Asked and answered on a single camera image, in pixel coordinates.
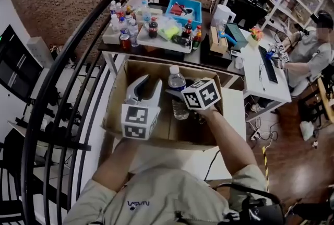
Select group of bottles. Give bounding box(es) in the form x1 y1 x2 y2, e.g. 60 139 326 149
109 0 152 48

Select white plastic bag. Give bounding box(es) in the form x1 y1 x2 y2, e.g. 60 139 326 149
299 121 315 141

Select teal box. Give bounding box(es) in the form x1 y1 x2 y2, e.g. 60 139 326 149
224 22 249 50

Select person's left forearm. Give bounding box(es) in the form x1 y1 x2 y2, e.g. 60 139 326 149
91 137 141 192

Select white kettle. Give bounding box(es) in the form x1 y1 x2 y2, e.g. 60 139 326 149
210 4 237 28

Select wooden tissue box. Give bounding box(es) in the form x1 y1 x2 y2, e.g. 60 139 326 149
208 26 229 55

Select dark cola bottle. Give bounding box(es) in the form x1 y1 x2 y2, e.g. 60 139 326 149
182 19 193 39
148 17 159 39

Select red drink can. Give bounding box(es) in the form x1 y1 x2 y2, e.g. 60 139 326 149
120 33 132 50

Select black stair railing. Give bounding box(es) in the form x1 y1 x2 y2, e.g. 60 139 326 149
0 0 154 225

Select black keyboard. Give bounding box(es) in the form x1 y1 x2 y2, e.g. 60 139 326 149
258 45 279 84

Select black cable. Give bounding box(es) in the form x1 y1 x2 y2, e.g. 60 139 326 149
203 149 221 182

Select blue plastic bin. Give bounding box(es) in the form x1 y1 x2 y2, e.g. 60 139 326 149
165 0 203 32

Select white desk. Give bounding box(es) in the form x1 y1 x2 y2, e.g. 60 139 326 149
241 28 292 122

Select blue handled tool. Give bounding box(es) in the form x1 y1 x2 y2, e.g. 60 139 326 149
219 30 238 46

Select black office chair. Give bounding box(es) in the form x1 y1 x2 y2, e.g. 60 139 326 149
233 0 268 30

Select clear plastic water bottle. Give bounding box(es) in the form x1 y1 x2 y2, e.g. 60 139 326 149
168 65 190 121

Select person's beige shirt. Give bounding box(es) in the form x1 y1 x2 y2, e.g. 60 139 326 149
62 163 267 225

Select white tray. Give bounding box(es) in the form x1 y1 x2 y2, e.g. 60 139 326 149
136 19 194 54

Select orange cap sauce bottle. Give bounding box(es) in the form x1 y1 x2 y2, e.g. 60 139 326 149
192 25 203 51

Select yellow black hazard tape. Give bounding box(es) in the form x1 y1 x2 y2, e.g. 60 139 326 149
262 145 271 193

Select black equipment with cables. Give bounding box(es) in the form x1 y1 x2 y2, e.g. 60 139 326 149
208 183 334 225

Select black monitor on wall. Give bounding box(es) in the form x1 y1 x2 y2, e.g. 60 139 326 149
0 24 44 103

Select black case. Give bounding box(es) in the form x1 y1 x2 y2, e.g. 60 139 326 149
200 35 233 67

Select yellow green cloth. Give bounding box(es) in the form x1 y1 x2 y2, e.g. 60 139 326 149
158 26 181 42

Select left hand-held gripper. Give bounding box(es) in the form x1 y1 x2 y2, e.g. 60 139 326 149
121 74 163 141

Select white plastic container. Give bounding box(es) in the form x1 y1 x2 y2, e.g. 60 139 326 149
102 26 123 45

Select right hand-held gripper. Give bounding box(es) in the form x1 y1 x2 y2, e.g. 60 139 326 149
164 77 222 111

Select dark green bottle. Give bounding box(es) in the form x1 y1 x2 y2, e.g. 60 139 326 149
172 35 192 48

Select grey electrical cabinet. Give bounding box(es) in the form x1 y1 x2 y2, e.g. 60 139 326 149
26 37 54 68

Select person's right forearm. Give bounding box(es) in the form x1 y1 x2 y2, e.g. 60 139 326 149
195 105 259 175

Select potted orange flowers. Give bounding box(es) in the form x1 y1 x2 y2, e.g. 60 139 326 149
247 27 264 49

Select brown cardboard box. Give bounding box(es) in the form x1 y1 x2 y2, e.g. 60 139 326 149
102 59 224 151

